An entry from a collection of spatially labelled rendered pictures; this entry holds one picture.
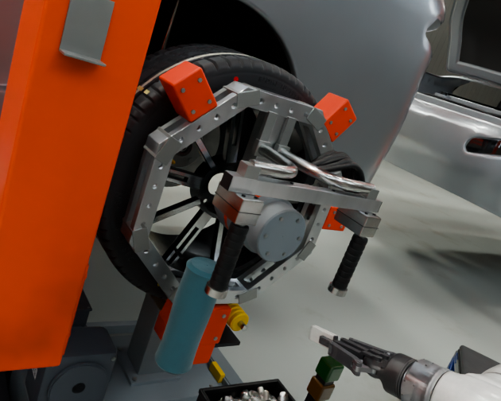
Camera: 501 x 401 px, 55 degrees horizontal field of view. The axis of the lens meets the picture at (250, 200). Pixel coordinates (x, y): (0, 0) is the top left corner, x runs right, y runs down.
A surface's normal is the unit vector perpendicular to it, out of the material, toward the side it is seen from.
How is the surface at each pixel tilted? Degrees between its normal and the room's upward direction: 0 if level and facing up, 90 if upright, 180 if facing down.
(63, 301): 90
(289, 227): 90
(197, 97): 90
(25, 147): 90
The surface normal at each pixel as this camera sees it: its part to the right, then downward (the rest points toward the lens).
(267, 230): 0.52, 0.41
